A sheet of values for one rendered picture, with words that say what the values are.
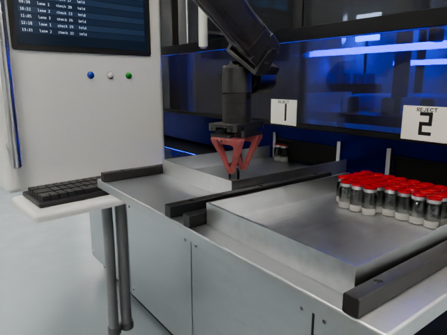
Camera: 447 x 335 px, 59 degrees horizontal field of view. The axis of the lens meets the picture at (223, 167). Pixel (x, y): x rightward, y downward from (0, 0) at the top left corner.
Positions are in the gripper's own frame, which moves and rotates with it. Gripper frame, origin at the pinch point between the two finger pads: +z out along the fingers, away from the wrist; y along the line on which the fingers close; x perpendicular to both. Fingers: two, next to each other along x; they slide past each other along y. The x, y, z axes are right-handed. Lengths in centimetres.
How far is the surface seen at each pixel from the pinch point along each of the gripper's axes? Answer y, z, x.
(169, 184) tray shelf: -5.7, 4.3, 13.3
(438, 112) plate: 11.8, -11.5, -32.9
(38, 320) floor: 16, 92, 124
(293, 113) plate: 20.8, -9.1, -1.4
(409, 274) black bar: -22.1, 2.3, -36.9
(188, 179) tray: -2.9, 3.3, 10.5
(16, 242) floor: 55, 93, 225
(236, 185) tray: -5.9, 1.7, -4.0
